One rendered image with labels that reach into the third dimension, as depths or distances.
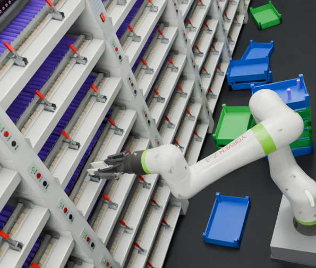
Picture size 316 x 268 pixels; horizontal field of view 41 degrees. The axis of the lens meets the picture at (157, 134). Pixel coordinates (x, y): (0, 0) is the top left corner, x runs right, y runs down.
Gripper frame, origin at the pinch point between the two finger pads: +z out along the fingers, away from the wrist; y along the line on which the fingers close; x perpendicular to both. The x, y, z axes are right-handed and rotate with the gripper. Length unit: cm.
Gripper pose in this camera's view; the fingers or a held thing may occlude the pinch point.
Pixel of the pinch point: (96, 168)
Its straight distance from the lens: 172.0
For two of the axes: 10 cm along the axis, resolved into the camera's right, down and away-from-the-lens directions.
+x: -4.9, -6.8, -5.4
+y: 3.1, -7.2, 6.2
